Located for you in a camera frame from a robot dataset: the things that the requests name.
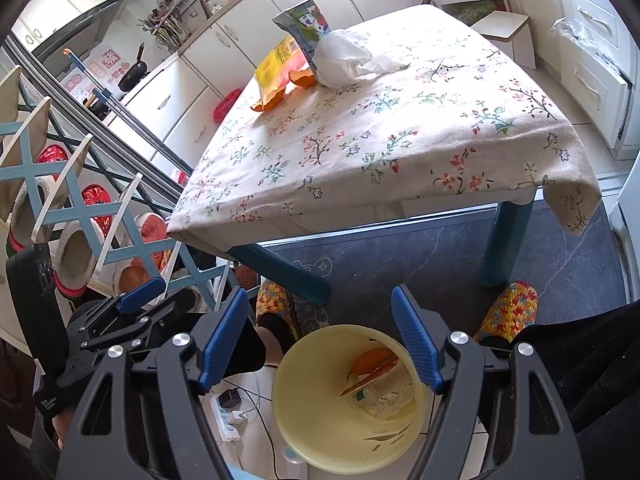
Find white wide-drawer cabinet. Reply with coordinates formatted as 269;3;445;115
107;55;226;171

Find person's left leg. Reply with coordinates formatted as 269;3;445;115
220;325;281;377

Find black wok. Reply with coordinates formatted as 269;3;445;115
117;42;150;92

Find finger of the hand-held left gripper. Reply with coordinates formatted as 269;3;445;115
70;276;167;336
79;304;177;357

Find floral tablecloth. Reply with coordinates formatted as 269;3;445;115
166;4;603;256

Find beige fleece slipper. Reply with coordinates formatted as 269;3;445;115
52;220;108;298
7;175;56;253

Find orange fuzzy slipper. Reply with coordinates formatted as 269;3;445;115
135;212;171;271

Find colourful floral slipper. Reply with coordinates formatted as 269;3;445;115
472;282;538;346
255;280;303;341

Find utensil rack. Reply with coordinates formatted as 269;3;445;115
139;0;201;51

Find white wooden stool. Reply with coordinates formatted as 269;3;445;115
470;10;536;71

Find range hood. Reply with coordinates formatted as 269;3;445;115
30;0;126;61

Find red slipper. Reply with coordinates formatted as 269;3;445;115
35;144;68;178
80;184;116;233

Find blue-legged low table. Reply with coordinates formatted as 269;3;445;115
227;187;538;307

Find white refrigerator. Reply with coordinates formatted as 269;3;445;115
617;160;640;306

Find yellow snack packet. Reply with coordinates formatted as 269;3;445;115
255;35;303;106

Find white and blue shoe rack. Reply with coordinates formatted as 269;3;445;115
0;65;236;311

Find waste basket with red bag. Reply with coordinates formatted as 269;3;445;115
213;88;243;123

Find printed milk carton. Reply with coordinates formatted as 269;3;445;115
272;0;333;73

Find red wall stickers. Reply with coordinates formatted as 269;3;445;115
65;47;132;103

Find white plastic bag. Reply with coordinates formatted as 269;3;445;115
312;29;411;88

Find white power strip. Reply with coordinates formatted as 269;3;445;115
210;392;242;442

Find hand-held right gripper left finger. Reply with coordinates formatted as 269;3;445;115
54;287;250;480

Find dark sliding door frame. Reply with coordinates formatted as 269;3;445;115
0;35;186;201

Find white panelled drawer cabinet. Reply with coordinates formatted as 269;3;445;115
547;0;640;161

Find shiny plastic bag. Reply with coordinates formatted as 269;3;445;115
550;15;628;78

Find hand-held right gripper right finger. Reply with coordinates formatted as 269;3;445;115
391;285;586;480

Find yellow plastic bucket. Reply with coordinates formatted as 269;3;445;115
271;325;426;476

